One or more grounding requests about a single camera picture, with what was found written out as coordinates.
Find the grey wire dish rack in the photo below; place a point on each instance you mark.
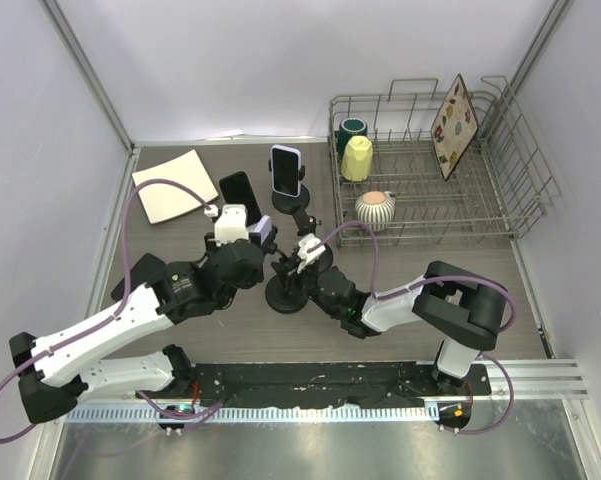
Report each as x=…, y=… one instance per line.
x=502, y=186

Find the lilac-case phone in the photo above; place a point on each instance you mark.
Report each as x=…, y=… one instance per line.
x=262, y=232
x=285, y=162

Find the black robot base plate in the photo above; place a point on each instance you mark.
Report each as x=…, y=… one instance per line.
x=321, y=385

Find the white slotted cable duct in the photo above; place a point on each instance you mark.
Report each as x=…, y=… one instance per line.
x=143, y=413

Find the white square plate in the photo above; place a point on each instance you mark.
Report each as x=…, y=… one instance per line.
x=163, y=202

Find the black round-base phone stand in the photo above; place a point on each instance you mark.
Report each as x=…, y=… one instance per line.
x=322, y=258

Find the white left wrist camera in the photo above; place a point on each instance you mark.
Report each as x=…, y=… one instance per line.
x=229, y=223

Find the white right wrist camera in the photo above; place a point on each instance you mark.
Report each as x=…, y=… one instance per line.
x=310, y=252

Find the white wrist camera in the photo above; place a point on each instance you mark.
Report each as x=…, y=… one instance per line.
x=310, y=252
x=229, y=223

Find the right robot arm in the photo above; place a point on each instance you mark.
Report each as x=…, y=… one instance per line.
x=466, y=308

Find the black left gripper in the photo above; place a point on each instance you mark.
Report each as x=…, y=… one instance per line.
x=213, y=249

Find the striped white ceramic bowl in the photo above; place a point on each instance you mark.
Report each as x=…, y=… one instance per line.
x=376, y=209

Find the yellow faceted cup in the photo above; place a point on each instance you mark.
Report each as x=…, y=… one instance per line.
x=357, y=158

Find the dark green mug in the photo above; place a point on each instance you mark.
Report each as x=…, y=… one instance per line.
x=350, y=127

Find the floral square plate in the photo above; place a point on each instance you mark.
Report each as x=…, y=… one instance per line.
x=454, y=128

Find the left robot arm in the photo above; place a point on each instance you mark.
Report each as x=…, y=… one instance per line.
x=59, y=371

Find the black phone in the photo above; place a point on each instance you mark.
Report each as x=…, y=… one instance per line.
x=236, y=188
x=142, y=271

